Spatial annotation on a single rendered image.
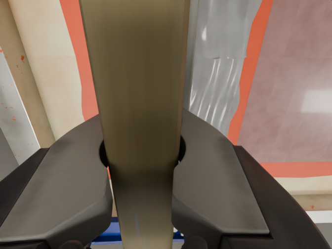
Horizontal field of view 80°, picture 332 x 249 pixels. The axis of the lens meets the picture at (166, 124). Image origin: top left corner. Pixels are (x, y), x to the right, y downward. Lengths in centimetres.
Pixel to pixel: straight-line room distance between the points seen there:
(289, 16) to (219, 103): 12
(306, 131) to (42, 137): 38
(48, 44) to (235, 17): 21
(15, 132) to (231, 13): 28
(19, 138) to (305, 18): 36
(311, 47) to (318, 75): 4
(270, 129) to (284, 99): 5
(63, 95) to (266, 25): 26
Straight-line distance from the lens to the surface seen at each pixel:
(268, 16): 27
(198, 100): 27
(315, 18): 30
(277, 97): 31
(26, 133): 30
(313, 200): 48
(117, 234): 40
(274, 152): 37
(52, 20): 27
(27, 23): 28
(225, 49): 25
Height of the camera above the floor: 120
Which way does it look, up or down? 58 degrees down
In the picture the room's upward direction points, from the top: 175 degrees clockwise
